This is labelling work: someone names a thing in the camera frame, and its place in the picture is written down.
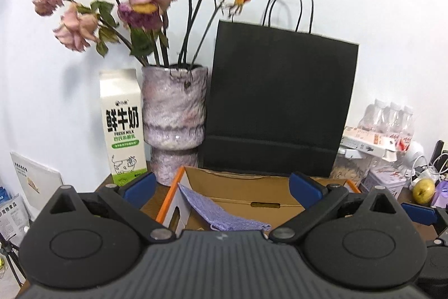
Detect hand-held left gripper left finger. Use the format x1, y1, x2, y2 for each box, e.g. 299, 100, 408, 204
48, 171, 177, 244

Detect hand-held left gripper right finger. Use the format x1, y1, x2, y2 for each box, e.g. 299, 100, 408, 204
268, 171, 401, 244

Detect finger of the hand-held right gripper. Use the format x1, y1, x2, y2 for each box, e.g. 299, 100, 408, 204
401, 203, 448, 247

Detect cardboard box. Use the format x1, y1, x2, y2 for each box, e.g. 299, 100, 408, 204
155, 166, 363, 238

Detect purple knitted towel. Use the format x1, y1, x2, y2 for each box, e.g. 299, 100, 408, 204
177, 182, 273, 233

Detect yellow green apple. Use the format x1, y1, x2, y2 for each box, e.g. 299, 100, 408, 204
412, 178, 437, 205

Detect purple white packet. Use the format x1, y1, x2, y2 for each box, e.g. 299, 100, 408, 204
432, 180, 448, 209

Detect lavender tin box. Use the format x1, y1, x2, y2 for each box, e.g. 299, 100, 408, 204
360, 167, 407, 199

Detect clear seed container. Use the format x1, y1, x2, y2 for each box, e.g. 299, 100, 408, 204
330, 148, 372, 181

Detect small white desk fan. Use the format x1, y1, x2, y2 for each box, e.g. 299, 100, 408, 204
402, 141, 426, 178

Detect empty clear plastic container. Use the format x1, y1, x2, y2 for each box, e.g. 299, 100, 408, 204
367, 152, 404, 174

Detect black upright device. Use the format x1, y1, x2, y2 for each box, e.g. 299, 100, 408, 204
428, 140, 445, 167

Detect white green milk carton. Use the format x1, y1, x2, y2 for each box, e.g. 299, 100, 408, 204
99, 68, 148, 186

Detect white pink flat carton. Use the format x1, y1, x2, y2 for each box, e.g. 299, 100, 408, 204
341, 125, 398, 162

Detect clear pink label water bottle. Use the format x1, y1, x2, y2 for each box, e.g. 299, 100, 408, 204
397, 105, 416, 152
360, 98, 390, 132
382, 102, 402, 138

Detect mottled pink ceramic vase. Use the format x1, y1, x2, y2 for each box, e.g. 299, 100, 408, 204
141, 64, 209, 187

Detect black paper bag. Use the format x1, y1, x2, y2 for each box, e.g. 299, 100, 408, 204
199, 0, 360, 179

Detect white booklet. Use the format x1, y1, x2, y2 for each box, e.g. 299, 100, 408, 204
9, 151, 66, 220

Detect blue printed food packet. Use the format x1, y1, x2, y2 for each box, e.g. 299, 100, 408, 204
0, 185, 31, 244

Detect black tripod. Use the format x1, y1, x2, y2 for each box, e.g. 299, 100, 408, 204
0, 233, 27, 290

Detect white cable bundle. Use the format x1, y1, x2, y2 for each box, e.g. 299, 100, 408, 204
413, 151, 448, 185

